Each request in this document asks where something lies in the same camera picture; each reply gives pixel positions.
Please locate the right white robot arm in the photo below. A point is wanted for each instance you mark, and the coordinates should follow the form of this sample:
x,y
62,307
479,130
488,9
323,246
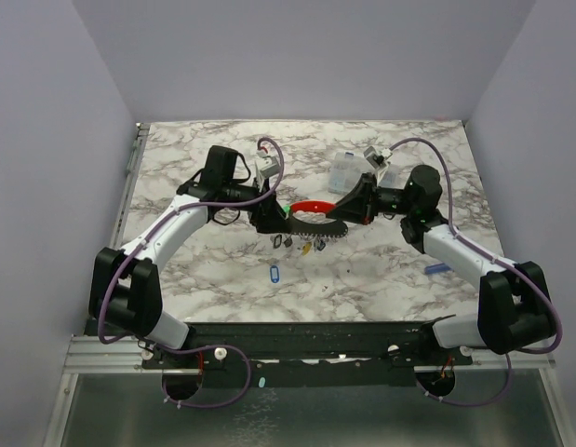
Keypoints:
x,y
513,308

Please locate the blue red marker pen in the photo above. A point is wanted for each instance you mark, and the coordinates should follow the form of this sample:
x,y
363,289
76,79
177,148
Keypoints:
x,y
436,269

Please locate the blue key tag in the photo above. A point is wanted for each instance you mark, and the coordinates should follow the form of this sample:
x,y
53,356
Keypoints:
x,y
274,273

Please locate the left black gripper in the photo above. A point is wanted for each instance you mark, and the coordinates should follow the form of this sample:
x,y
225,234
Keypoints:
x,y
269,216

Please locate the bunch of silver keys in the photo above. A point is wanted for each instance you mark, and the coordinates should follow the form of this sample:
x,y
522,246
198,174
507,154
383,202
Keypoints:
x,y
301,245

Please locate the aluminium frame rail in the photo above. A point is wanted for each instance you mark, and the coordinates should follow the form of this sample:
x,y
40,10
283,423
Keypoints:
x,y
86,355

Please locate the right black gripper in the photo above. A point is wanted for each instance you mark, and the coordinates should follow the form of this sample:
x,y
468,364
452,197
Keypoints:
x,y
368,199

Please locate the clear plastic organizer box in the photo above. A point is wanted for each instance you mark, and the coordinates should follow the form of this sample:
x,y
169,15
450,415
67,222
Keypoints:
x,y
347,168

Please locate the red black key holder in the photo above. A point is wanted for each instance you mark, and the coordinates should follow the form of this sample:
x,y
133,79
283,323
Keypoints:
x,y
307,219

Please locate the left side aluminium rail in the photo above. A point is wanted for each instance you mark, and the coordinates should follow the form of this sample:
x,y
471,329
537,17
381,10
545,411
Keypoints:
x,y
122,200

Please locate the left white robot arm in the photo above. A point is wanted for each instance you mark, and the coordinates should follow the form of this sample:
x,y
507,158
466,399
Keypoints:
x,y
125,289

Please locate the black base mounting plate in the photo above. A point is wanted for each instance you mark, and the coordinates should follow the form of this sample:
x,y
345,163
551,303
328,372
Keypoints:
x,y
297,354

